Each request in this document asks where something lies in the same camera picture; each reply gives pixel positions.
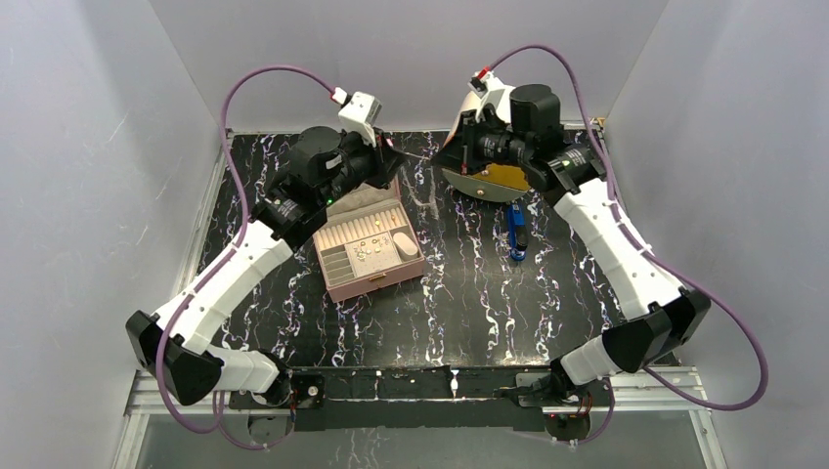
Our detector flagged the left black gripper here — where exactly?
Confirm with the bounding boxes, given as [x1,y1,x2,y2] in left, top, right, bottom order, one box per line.
[321,127,408,208]

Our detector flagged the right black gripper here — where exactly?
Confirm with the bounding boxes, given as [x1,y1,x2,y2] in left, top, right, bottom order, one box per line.
[428,110,530,177]

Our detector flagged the pink jewelry box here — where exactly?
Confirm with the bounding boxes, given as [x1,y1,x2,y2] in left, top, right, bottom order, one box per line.
[312,179,425,303]

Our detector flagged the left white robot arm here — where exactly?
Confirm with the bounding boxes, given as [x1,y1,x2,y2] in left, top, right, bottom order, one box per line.
[125,126,406,406]

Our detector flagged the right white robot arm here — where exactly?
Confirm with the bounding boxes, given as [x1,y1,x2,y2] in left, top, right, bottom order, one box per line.
[432,84,712,405]

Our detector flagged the round three-drawer organizer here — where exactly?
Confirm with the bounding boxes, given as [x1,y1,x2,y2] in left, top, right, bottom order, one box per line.
[442,87,539,204]

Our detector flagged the blue stapler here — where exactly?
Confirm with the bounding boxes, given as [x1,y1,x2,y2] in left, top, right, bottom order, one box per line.
[507,201,528,261]

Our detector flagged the white oval pad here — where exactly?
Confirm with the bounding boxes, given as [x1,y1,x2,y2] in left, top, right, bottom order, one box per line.
[392,232,419,262]

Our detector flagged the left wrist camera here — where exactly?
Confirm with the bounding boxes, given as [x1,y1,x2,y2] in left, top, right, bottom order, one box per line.
[337,92,382,148]

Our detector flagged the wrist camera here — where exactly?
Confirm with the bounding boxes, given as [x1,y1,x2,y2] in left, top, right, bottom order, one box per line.
[469,66,514,123]
[337,92,382,148]

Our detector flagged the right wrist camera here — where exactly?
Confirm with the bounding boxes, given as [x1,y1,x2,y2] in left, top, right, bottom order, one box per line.
[469,66,514,123]

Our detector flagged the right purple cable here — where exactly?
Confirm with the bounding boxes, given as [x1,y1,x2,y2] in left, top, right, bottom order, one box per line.
[489,43,770,446]

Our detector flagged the purple cable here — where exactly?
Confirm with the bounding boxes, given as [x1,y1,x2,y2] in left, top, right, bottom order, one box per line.
[154,64,344,451]
[489,43,770,446]

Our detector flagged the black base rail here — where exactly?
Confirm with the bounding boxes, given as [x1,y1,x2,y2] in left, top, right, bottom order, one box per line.
[290,365,610,434]

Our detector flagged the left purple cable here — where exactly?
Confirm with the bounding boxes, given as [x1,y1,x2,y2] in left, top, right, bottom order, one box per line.
[154,64,344,451]

